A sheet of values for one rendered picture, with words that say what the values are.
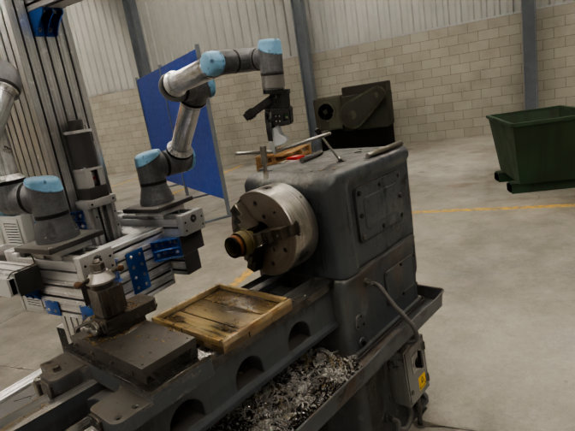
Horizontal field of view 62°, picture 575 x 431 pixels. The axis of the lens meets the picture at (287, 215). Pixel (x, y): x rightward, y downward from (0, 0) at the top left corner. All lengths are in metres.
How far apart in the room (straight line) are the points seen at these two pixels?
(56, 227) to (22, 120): 0.51
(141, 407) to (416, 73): 10.83
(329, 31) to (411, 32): 1.94
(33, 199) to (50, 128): 0.35
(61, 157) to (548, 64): 10.41
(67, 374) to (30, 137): 1.03
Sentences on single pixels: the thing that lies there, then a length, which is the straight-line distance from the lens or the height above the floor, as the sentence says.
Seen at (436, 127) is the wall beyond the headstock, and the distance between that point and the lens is 11.62.
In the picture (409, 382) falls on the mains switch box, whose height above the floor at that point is 0.30.
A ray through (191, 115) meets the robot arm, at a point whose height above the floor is 1.51.
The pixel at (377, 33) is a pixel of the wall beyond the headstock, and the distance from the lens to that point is 11.80.
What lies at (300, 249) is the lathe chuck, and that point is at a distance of 1.61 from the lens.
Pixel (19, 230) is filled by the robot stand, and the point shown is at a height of 1.16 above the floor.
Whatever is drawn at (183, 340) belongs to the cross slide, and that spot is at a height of 0.97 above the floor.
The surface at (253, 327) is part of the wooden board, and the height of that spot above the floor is 0.89.
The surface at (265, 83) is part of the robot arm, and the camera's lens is 1.57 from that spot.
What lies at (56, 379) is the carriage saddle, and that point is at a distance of 1.47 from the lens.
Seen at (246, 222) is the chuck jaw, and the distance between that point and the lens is 1.65.
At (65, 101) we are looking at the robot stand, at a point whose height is 1.65.
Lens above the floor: 1.54
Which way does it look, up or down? 14 degrees down
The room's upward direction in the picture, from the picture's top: 9 degrees counter-clockwise
